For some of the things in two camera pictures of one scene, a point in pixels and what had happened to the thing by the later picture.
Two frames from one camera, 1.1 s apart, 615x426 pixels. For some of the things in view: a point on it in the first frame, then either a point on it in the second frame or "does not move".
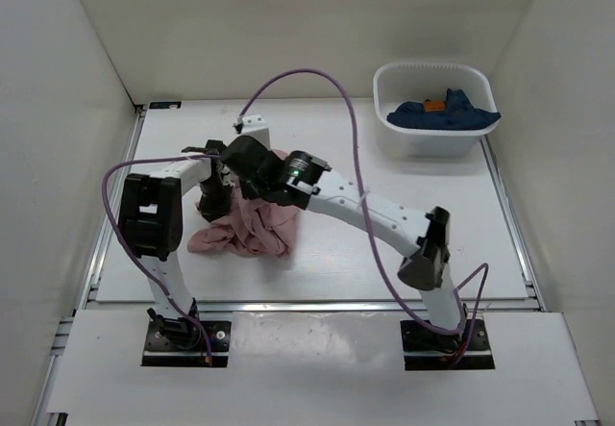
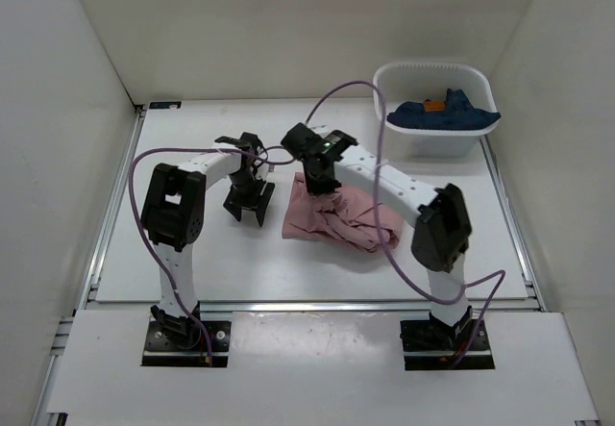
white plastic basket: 398,83 does not move
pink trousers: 251,228 -> 346,214
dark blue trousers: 454,112 does not move
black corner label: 173,105 does not move
